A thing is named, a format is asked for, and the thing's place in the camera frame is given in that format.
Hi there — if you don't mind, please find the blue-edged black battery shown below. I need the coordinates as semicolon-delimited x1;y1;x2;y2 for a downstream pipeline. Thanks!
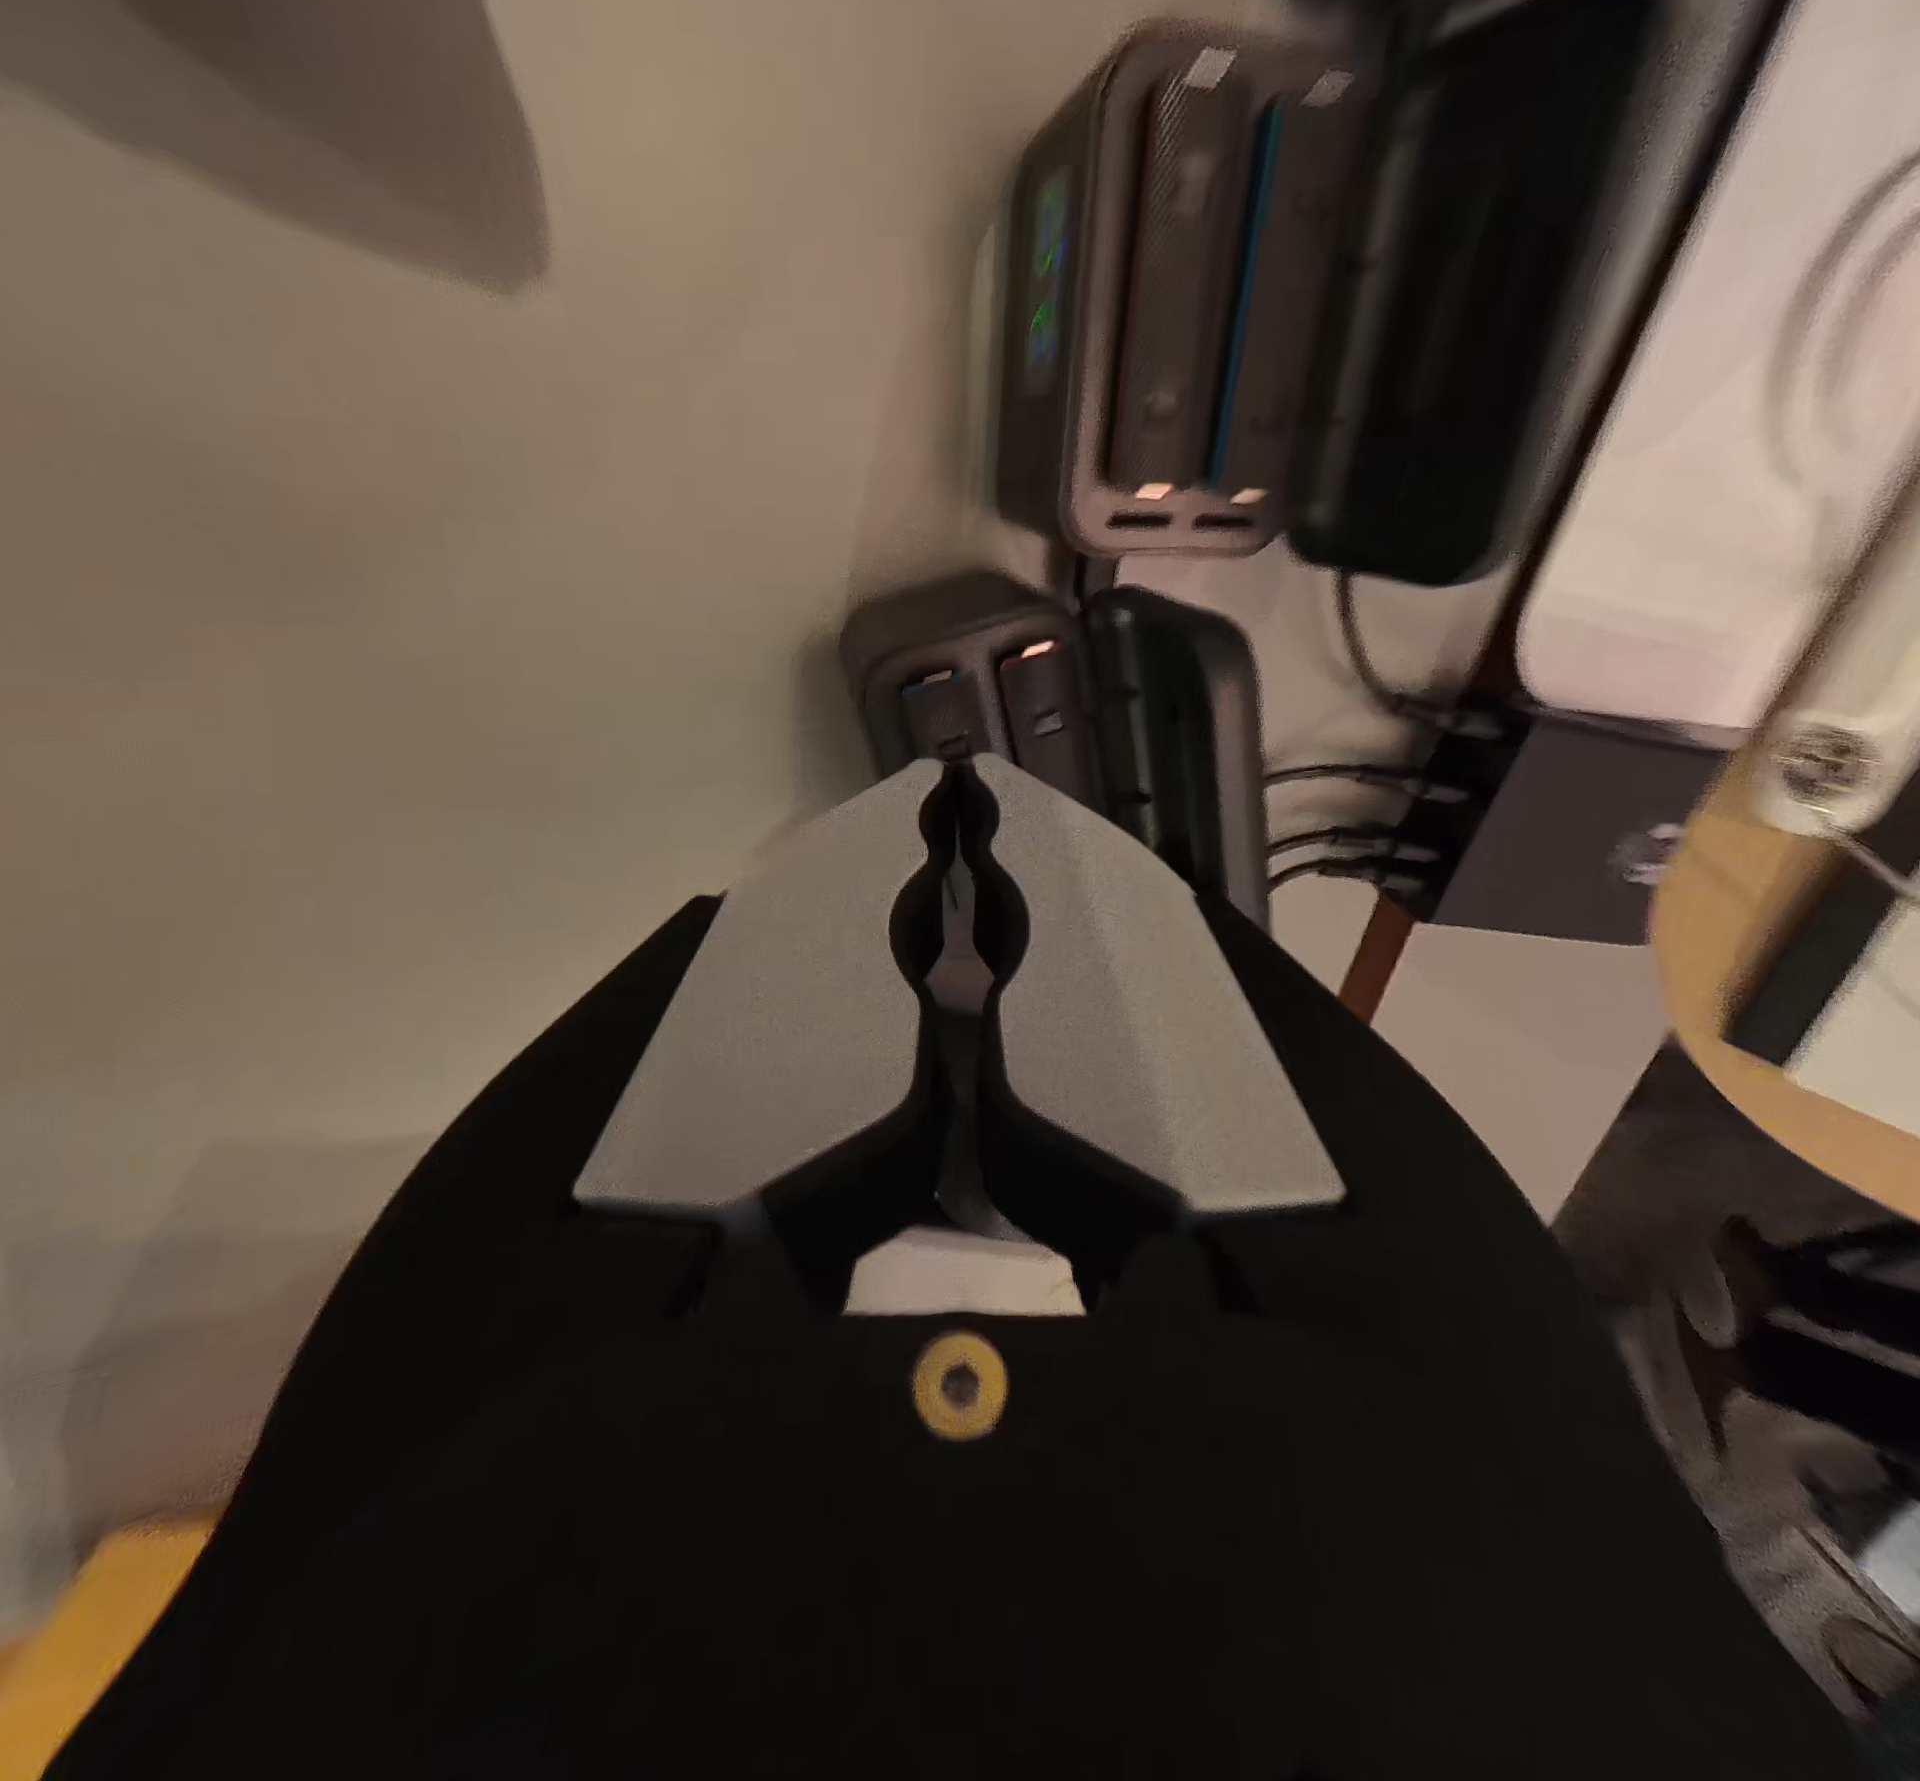
901;662;984;769
1222;72;1359;493

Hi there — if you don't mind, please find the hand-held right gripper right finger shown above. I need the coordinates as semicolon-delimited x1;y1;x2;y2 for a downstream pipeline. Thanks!
966;755;1352;1316

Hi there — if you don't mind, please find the black charging cable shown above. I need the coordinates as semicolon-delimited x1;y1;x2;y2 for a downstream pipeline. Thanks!
1334;567;1510;749
1267;829;1464;870
1267;757;1486;809
1267;858;1447;913

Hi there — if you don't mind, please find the yellow plastic bin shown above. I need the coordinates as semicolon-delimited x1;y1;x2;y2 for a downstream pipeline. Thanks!
0;1510;220;1781

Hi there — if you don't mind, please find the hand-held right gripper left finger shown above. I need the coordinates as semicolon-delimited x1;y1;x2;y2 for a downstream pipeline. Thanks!
570;757;958;1310

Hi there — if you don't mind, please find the black power hub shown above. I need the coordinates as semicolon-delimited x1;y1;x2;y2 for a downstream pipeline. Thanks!
1416;702;1758;951

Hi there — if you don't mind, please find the instruction sheet on wooden stand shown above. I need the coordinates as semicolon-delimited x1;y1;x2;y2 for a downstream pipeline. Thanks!
1515;0;1920;1221

